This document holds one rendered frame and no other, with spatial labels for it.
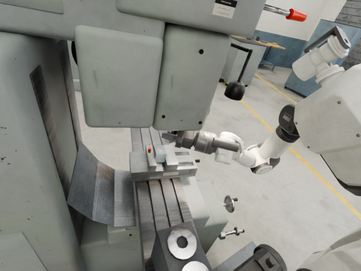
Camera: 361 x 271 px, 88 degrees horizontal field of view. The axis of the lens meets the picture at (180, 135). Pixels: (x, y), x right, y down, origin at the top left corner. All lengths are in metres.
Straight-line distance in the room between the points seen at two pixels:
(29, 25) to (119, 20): 0.17
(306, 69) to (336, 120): 0.18
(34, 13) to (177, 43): 0.28
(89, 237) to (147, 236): 0.33
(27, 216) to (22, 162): 0.22
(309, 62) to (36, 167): 0.74
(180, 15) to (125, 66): 0.16
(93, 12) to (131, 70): 0.13
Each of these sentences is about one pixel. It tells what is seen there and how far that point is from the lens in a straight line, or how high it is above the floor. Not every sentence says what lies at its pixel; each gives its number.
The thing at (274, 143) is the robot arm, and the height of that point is 1.27.
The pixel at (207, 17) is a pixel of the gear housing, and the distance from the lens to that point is 0.49.
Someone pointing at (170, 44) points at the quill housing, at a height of 1.58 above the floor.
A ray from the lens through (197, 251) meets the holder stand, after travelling 0.66.
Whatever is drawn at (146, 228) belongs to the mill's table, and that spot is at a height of 0.91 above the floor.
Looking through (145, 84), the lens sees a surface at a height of 1.49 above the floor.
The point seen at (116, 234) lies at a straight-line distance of 0.97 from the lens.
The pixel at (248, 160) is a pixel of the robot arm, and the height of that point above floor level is 1.17.
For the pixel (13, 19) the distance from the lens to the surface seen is 0.51.
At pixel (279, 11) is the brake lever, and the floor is 1.70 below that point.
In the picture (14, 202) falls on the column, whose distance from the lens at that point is 0.65.
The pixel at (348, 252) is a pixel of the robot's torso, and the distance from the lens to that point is 0.72.
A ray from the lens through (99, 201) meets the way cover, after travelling 0.92.
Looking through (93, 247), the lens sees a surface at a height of 0.69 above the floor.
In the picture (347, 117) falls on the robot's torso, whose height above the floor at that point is 1.55.
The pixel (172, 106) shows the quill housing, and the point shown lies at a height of 1.42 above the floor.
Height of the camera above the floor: 1.68
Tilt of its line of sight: 36 degrees down
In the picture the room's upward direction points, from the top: 14 degrees clockwise
